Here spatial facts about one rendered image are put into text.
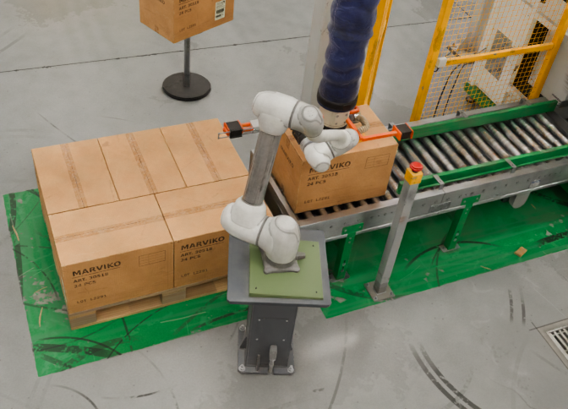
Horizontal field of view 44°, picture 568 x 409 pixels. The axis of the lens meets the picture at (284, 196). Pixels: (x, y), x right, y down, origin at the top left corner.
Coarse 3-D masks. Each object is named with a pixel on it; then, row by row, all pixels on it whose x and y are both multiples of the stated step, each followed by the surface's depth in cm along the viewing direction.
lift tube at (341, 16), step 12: (336, 0) 343; (348, 0) 337; (360, 0) 335; (372, 0) 337; (336, 12) 344; (348, 12) 340; (360, 12) 340; (372, 12) 344; (336, 24) 348; (348, 24) 344; (360, 24) 344; (372, 24) 348; (336, 36) 351; (348, 36) 349; (360, 36) 349
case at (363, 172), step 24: (288, 144) 394; (360, 144) 396; (384, 144) 398; (288, 168) 402; (312, 168) 386; (336, 168) 394; (360, 168) 401; (384, 168) 409; (288, 192) 409; (312, 192) 399; (336, 192) 408; (360, 192) 416; (384, 192) 424
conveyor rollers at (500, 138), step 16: (464, 128) 489; (480, 128) 489; (496, 128) 490; (512, 128) 497; (528, 128) 496; (544, 128) 496; (400, 144) 468; (416, 144) 468; (432, 144) 469; (464, 144) 478; (480, 144) 477; (496, 144) 477; (528, 144) 485; (544, 144) 484; (560, 144) 484; (400, 160) 455; (416, 160) 456; (432, 160) 457; (480, 160) 465; (272, 176) 429; (400, 176) 442; (480, 176) 454; (336, 208) 414
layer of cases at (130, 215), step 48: (96, 144) 435; (144, 144) 440; (192, 144) 445; (48, 192) 400; (96, 192) 404; (144, 192) 408; (192, 192) 412; (240, 192) 416; (96, 240) 377; (144, 240) 380; (192, 240) 388; (96, 288) 383; (144, 288) 398
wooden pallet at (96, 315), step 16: (176, 288) 410; (192, 288) 426; (208, 288) 427; (224, 288) 428; (112, 304) 397; (128, 304) 412; (144, 304) 413; (160, 304) 414; (80, 320) 395; (96, 320) 401
